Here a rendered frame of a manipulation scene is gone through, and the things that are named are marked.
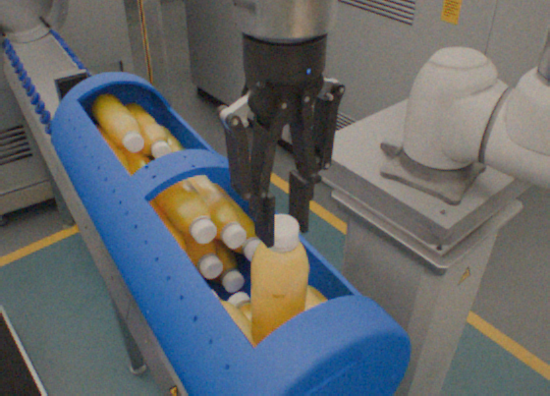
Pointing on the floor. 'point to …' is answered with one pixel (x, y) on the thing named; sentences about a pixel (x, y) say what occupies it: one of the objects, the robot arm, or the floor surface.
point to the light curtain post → (153, 38)
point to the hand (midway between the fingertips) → (282, 209)
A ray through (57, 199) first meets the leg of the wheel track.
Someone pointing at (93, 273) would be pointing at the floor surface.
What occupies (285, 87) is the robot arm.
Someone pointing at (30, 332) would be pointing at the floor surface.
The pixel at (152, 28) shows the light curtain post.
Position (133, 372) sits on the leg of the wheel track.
